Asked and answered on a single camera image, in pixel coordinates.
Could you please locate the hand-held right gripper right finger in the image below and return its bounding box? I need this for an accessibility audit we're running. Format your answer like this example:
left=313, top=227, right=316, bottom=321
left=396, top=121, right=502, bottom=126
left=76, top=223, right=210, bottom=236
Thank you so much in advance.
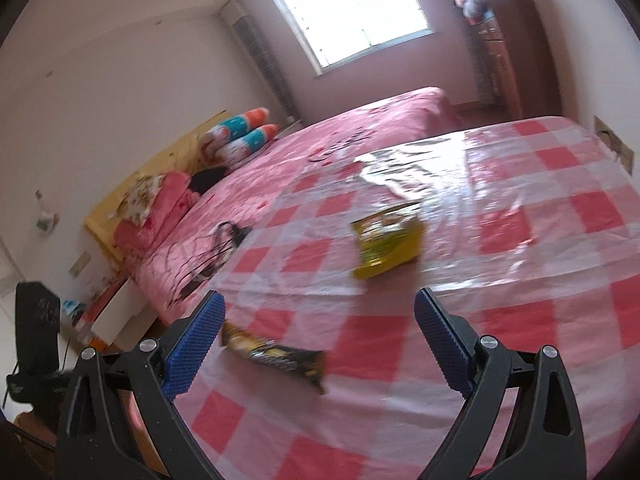
left=414, top=287, right=587, bottom=480

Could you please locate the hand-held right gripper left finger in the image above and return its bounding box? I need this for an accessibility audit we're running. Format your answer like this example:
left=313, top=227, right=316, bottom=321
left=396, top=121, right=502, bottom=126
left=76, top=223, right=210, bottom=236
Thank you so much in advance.
left=56, top=290, right=226, bottom=480

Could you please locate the dark chocolate bar wrapper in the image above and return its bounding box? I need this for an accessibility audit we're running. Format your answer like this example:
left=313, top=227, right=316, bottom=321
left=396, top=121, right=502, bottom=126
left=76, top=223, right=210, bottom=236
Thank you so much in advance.
left=220, top=321, right=328, bottom=395

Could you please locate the yellow snack packet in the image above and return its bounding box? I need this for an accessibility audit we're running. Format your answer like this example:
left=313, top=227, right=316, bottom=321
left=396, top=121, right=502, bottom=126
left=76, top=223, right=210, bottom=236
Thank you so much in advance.
left=349, top=201, right=426, bottom=281

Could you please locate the white nightstand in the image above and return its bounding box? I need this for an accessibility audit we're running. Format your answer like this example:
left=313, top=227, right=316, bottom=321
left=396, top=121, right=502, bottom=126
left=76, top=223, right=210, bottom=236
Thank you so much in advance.
left=75, top=275, right=161, bottom=351

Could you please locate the red checked tablecloth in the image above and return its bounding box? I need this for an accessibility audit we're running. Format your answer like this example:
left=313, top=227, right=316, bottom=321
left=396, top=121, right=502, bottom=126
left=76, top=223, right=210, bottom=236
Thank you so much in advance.
left=165, top=116, right=640, bottom=480

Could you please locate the pink folded quilt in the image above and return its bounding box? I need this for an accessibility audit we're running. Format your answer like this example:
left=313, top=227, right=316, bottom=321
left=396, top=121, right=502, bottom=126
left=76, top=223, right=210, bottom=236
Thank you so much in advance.
left=114, top=171, right=201, bottom=261

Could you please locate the floral pillow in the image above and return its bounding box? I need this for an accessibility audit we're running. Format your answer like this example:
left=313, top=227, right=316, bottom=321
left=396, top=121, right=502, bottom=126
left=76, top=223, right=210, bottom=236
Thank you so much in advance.
left=109, top=174, right=166, bottom=228

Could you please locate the black bag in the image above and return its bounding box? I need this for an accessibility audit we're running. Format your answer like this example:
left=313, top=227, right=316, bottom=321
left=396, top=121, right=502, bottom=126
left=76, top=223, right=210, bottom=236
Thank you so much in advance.
left=189, top=167, right=232, bottom=196

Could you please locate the yellow wooden headboard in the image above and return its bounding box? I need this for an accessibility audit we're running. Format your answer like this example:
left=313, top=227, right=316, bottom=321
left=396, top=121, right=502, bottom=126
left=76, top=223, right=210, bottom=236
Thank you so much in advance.
left=84, top=110, right=228, bottom=271

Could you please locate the bed with pink blanket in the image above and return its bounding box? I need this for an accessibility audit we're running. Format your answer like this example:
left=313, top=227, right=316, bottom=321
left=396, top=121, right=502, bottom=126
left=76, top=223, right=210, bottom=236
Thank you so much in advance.
left=112, top=86, right=463, bottom=326

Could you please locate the brown wooden cabinet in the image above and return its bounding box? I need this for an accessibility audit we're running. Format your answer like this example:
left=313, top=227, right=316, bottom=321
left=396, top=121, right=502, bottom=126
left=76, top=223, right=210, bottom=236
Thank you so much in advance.
left=472, top=0, right=553, bottom=121

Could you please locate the grey window curtain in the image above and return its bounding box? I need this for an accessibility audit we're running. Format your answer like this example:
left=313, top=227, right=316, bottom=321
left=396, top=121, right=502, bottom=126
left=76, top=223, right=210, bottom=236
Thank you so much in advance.
left=227, top=2, right=301, bottom=121

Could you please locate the window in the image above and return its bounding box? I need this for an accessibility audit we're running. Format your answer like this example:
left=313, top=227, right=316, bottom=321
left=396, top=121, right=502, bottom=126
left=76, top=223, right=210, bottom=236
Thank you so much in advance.
left=270, top=0, right=433, bottom=78

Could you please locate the small wall socket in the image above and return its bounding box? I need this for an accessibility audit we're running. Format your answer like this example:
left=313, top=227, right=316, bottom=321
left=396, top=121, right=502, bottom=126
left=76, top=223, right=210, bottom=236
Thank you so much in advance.
left=67, top=254, right=93, bottom=278

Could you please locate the wall socket panel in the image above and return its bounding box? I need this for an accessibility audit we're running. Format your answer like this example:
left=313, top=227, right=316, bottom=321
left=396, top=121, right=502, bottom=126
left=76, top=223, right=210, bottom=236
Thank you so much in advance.
left=592, top=115, right=636, bottom=171

